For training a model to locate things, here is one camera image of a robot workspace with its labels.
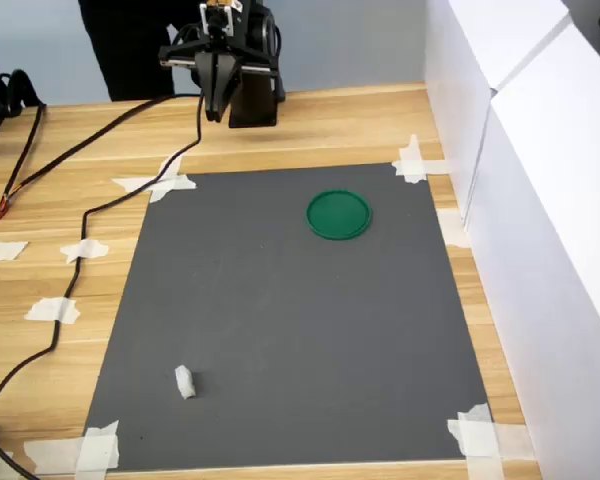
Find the small white plastic terminal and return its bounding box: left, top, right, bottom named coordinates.
left=173, top=364, right=199, bottom=401

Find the round green lid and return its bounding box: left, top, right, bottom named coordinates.
left=305, top=188, right=374, bottom=243

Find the person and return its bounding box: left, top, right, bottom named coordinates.
left=77, top=0, right=204, bottom=103

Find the white tape strip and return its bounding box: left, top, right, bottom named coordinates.
left=23, top=433, right=122, bottom=474
left=390, top=158, right=452, bottom=178
left=59, top=238, right=111, bottom=266
left=446, top=418, right=537, bottom=461
left=398, top=133, right=428, bottom=185
left=456, top=402, right=507, bottom=480
left=111, top=172, right=198, bottom=196
left=0, top=239, right=31, bottom=264
left=74, top=419, right=122, bottom=474
left=147, top=148, right=186, bottom=205
left=435, top=208, right=472, bottom=250
left=24, top=295, right=82, bottom=326

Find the white cardboard partition box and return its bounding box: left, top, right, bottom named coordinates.
left=422, top=0, right=572, bottom=232
left=461, top=22, right=600, bottom=480

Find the dark grey mat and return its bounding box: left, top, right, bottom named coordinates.
left=82, top=162, right=494, bottom=474

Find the white gripper camera box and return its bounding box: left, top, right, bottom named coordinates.
left=198, top=0, right=244, bottom=37

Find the black coiled cable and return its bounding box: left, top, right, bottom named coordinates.
left=0, top=47, right=48, bottom=120

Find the black cable with coloured wires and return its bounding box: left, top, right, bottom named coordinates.
left=0, top=92, right=204, bottom=229

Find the black braided cable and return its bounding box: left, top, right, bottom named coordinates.
left=0, top=102, right=48, bottom=222

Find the long black camera cable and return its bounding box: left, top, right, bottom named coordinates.
left=0, top=92, right=204, bottom=419

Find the thick black cable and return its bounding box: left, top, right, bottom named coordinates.
left=0, top=430, right=42, bottom=480

